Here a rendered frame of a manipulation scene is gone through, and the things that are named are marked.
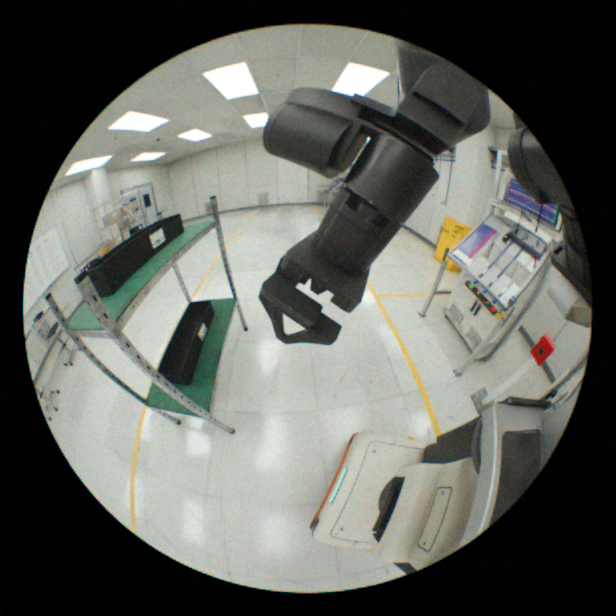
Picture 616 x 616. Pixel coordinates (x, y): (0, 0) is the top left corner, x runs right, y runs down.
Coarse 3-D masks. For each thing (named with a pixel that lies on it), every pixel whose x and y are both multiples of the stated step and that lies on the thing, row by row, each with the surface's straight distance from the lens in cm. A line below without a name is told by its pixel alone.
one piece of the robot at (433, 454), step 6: (432, 444) 94; (426, 450) 96; (432, 450) 91; (438, 450) 87; (444, 450) 84; (450, 450) 81; (456, 450) 78; (462, 450) 75; (468, 450) 72; (426, 456) 95; (432, 456) 90; (438, 456) 86; (444, 456) 83; (450, 456) 80; (456, 456) 77; (462, 456) 74; (468, 456) 72; (426, 462) 93; (432, 462) 89; (438, 462) 85; (444, 462) 82; (450, 462) 79
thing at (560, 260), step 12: (564, 216) 27; (564, 228) 29; (576, 228) 26; (564, 240) 29; (576, 240) 27; (552, 252) 32; (564, 252) 32; (576, 252) 27; (552, 264) 33; (564, 264) 30; (576, 264) 28; (588, 264) 27; (564, 276) 31; (576, 276) 29; (588, 276) 28; (576, 288) 29; (588, 288) 28; (588, 300) 28
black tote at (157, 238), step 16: (160, 224) 94; (176, 224) 104; (128, 240) 100; (144, 240) 84; (160, 240) 92; (112, 256) 73; (128, 256) 77; (144, 256) 83; (96, 272) 73; (112, 272) 72; (128, 272) 76; (96, 288) 79; (112, 288) 71
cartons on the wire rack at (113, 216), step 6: (132, 204) 539; (114, 210) 495; (120, 210) 530; (126, 210) 524; (132, 210) 536; (108, 216) 482; (114, 216) 491; (120, 216) 501; (120, 234) 507; (126, 234) 507; (114, 240) 482; (120, 240) 492; (114, 246) 480
